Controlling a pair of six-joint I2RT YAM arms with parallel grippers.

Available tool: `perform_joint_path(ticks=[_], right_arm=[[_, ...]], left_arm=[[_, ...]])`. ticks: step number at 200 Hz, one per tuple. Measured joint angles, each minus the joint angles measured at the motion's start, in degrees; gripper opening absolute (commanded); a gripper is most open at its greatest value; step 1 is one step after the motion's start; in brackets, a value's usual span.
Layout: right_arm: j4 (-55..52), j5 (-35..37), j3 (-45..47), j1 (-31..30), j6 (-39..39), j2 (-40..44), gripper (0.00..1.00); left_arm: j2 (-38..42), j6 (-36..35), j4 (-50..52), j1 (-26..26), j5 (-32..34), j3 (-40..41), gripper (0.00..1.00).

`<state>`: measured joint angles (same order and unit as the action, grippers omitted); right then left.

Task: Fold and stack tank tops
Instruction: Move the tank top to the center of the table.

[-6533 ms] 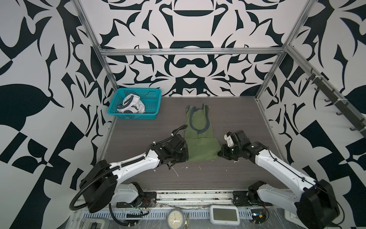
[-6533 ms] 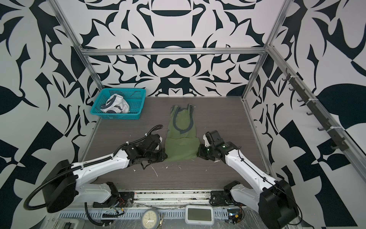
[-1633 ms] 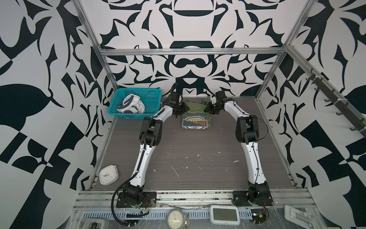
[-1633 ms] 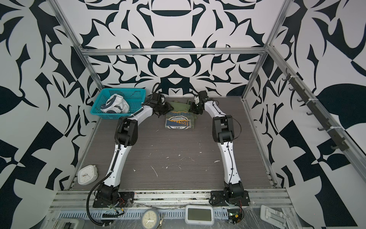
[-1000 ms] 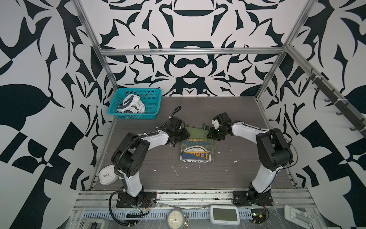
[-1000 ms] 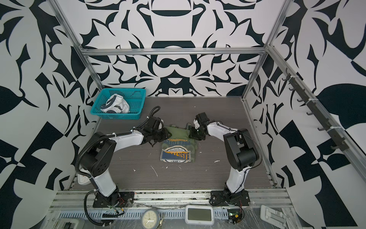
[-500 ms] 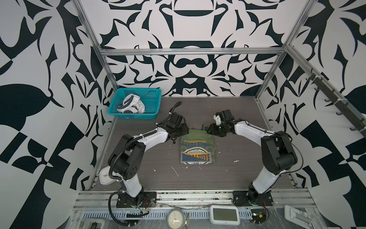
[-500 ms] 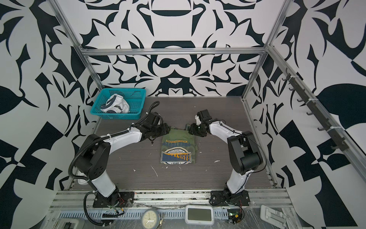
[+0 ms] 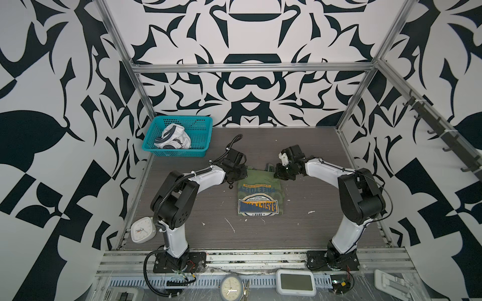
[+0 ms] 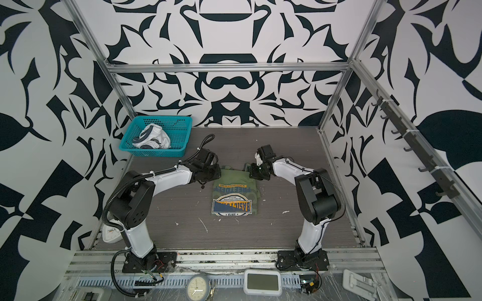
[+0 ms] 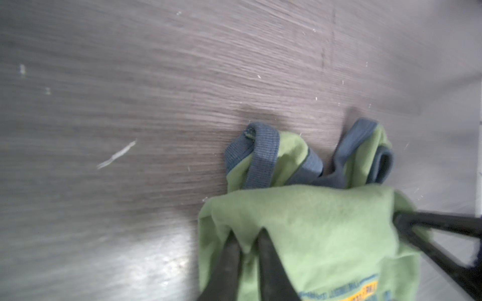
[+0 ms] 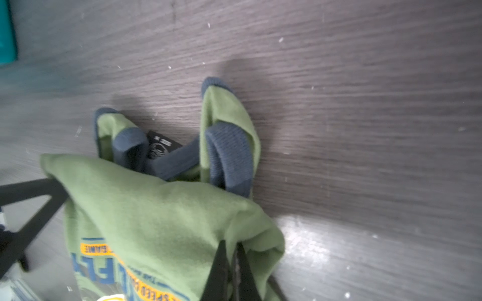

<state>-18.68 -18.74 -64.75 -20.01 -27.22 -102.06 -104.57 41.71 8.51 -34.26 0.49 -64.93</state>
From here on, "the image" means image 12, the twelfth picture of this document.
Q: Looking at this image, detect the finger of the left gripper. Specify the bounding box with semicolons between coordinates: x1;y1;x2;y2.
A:
1;179;69;277

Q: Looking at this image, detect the teal plastic basket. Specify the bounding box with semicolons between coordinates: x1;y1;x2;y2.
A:
0;0;17;65

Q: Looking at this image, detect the green tank top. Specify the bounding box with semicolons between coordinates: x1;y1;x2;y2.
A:
40;77;285;300

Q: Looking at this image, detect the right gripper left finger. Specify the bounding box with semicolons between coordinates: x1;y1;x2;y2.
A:
200;240;230;301

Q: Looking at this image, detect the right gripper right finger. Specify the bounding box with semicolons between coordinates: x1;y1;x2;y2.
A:
231;243;262;301

